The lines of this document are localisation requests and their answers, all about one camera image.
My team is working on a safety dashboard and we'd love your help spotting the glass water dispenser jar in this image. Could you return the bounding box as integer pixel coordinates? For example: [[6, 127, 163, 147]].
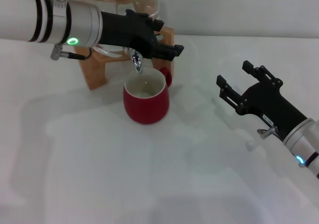
[[73, 0, 160, 58]]

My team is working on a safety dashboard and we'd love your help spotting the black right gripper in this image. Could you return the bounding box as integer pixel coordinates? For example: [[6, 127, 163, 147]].
[[216, 60, 308, 142]]

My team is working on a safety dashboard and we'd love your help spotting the wooden dispenser stand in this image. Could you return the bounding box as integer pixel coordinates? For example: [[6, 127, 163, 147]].
[[74, 25, 174, 91]]

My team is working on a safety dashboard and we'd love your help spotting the red ceramic cup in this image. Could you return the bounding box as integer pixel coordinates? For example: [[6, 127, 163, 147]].
[[122, 67, 173, 124]]

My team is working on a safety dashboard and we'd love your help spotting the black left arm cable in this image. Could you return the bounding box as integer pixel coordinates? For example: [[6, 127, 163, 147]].
[[50, 44, 93, 61]]

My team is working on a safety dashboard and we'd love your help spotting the right arm cable connector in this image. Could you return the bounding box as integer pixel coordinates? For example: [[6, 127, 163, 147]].
[[257, 125, 286, 142]]

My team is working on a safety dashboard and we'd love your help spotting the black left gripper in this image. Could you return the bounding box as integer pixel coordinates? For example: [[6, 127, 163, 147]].
[[99, 8, 185, 62]]

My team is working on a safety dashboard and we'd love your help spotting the chrome faucet with lever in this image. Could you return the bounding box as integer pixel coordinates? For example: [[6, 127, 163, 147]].
[[128, 32, 164, 75]]

